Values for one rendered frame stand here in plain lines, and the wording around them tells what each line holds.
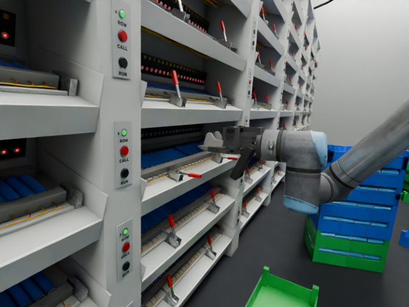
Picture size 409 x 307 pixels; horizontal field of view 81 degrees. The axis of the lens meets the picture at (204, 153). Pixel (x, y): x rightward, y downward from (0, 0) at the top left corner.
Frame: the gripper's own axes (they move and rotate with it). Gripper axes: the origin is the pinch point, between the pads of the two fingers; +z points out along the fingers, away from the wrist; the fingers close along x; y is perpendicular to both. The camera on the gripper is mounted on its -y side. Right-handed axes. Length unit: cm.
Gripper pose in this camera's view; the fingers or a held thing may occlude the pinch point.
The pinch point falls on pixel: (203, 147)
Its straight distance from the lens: 79.8
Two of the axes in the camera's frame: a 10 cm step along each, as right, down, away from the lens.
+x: -4.8, 1.5, -8.6
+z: -8.8, -0.8, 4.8
